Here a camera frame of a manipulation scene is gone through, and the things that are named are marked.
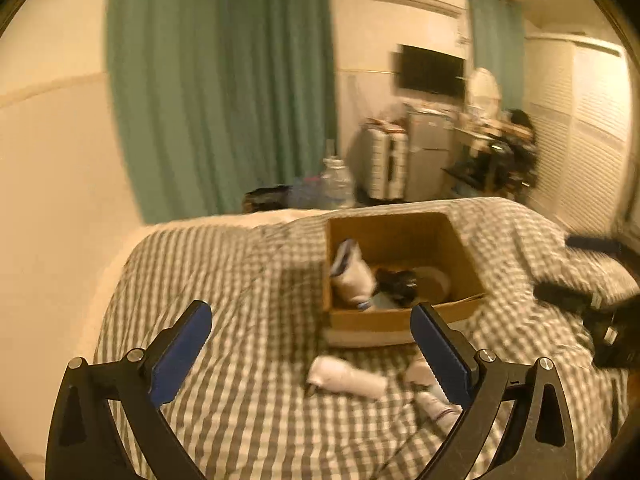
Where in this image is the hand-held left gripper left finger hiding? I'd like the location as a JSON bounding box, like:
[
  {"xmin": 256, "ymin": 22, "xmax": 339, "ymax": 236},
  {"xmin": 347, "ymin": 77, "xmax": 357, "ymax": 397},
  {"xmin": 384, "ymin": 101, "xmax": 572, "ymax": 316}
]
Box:
[{"xmin": 46, "ymin": 300, "xmax": 213, "ymax": 480}]

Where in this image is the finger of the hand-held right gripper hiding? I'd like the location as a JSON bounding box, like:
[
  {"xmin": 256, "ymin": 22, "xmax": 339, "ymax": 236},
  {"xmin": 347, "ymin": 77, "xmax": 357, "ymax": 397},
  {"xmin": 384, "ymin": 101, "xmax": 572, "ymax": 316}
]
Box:
[
  {"xmin": 533, "ymin": 282, "xmax": 602, "ymax": 315},
  {"xmin": 565, "ymin": 234, "xmax": 622, "ymax": 258}
]

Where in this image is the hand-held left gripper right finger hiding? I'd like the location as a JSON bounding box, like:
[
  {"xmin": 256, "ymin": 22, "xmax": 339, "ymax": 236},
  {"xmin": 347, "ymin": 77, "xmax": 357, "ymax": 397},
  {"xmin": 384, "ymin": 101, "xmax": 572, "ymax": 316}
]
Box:
[{"xmin": 410, "ymin": 302, "xmax": 577, "ymax": 480}]

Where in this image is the small white sock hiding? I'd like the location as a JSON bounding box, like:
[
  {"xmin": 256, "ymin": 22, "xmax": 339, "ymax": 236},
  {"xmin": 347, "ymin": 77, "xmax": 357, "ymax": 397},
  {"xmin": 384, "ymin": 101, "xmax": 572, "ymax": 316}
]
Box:
[{"xmin": 404, "ymin": 357, "xmax": 437, "ymax": 387}]

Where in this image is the white sock with striped cuff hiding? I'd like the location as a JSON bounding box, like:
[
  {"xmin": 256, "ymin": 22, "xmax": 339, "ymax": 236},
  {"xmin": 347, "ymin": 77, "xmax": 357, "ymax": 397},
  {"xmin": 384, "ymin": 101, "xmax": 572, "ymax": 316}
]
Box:
[{"xmin": 415, "ymin": 387, "xmax": 464, "ymax": 429}]

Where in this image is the long white sock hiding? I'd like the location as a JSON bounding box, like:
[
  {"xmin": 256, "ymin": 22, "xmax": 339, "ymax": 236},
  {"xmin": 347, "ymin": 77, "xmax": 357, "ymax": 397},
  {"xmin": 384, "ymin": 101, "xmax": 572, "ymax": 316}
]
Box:
[{"xmin": 305, "ymin": 354, "xmax": 389, "ymax": 401}]

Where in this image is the brown cardboard box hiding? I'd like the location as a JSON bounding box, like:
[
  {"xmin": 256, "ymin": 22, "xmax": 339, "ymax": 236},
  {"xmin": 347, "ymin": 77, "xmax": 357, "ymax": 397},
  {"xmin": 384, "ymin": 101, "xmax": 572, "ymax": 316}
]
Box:
[{"xmin": 322, "ymin": 211, "xmax": 489, "ymax": 334}]

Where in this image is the white grey sock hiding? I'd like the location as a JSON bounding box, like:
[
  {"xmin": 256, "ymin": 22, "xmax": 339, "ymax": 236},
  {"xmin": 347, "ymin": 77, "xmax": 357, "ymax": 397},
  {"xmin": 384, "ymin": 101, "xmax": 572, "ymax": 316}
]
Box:
[{"xmin": 414, "ymin": 265, "xmax": 452, "ymax": 304}]

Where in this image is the light blue cloth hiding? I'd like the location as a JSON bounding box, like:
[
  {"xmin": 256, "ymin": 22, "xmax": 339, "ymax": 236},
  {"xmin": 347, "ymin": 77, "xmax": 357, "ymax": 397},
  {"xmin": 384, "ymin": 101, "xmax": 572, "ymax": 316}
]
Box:
[{"xmin": 366, "ymin": 294, "xmax": 402, "ymax": 312}]

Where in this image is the black sock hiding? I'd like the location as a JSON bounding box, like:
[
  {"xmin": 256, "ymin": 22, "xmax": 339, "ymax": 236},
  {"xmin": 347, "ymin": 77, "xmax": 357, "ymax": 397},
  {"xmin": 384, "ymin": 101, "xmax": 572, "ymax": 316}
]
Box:
[{"xmin": 375, "ymin": 268, "xmax": 422, "ymax": 307}]

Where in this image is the grey white checked blanket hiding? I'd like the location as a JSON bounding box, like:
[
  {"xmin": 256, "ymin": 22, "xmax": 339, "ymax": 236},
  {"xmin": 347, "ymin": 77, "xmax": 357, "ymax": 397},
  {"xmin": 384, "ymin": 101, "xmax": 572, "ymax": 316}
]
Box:
[{"xmin": 93, "ymin": 197, "xmax": 636, "ymax": 480}]

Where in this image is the white sock with blue band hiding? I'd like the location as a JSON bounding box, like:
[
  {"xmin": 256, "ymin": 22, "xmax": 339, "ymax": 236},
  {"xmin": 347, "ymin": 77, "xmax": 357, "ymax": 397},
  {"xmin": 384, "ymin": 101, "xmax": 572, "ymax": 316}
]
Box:
[{"xmin": 329, "ymin": 240, "xmax": 379, "ymax": 312}]

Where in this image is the dark bag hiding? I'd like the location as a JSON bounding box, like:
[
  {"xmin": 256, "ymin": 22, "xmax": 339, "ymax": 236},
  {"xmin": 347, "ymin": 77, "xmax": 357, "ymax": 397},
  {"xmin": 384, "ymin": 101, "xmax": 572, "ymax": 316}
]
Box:
[{"xmin": 492, "ymin": 109, "xmax": 540, "ymax": 198}]

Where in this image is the white louvred wardrobe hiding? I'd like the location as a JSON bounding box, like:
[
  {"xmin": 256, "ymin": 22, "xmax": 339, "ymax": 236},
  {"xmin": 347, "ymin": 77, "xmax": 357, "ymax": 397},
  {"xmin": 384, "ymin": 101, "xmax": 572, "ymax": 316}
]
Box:
[{"xmin": 522, "ymin": 32, "xmax": 632, "ymax": 233}]

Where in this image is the cluttered desk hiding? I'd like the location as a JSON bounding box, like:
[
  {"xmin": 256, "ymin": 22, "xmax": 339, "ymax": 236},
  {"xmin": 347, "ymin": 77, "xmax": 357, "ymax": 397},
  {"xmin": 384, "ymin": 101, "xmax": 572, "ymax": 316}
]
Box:
[{"xmin": 452, "ymin": 110, "xmax": 532, "ymax": 196}]

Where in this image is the dark patterned cloth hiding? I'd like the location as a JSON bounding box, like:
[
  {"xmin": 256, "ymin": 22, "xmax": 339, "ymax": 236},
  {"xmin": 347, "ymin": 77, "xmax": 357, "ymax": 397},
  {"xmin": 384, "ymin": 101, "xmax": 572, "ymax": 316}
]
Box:
[{"xmin": 242, "ymin": 186, "xmax": 293, "ymax": 211}]

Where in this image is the grey small fridge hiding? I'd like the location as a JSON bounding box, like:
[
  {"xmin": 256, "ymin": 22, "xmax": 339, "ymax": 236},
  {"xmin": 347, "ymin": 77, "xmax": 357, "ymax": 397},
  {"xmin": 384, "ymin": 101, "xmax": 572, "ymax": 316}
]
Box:
[{"xmin": 405, "ymin": 105, "xmax": 456, "ymax": 201}]

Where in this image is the white round fan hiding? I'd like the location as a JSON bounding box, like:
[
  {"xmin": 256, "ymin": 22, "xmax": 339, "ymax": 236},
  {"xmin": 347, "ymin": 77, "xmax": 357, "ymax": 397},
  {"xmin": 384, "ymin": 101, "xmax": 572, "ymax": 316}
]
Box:
[{"xmin": 466, "ymin": 67, "xmax": 502, "ymax": 117}]

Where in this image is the white ribbed suitcase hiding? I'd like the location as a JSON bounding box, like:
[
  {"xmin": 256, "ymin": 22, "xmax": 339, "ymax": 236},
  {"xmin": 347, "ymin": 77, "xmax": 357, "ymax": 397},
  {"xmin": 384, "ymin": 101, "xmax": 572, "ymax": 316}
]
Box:
[{"xmin": 366, "ymin": 125, "xmax": 408, "ymax": 200}]

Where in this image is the clear plastic water bottle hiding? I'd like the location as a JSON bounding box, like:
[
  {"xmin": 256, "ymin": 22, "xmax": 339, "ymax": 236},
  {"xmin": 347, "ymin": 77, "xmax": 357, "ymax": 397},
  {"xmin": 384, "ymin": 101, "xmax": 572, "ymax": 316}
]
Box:
[{"xmin": 320, "ymin": 140, "xmax": 352, "ymax": 209}]

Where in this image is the narrow green curtain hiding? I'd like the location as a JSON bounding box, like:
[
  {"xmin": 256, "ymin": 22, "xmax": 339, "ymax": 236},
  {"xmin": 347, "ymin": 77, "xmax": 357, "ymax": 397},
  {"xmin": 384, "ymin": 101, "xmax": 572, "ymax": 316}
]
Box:
[{"xmin": 462, "ymin": 0, "xmax": 527, "ymax": 111}]

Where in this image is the wide green curtain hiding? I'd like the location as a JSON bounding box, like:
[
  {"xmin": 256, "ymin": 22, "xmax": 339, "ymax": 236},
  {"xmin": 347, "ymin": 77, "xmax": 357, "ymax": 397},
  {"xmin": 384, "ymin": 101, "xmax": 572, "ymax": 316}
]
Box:
[{"xmin": 107, "ymin": 0, "xmax": 339, "ymax": 224}]

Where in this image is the black wall television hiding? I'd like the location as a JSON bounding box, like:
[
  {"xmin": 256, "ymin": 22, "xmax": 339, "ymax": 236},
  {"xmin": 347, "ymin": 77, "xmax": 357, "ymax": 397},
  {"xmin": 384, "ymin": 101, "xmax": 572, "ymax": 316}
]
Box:
[{"xmin": 396, "ymin": 44, "xmax": 466, "ymax": 98}]

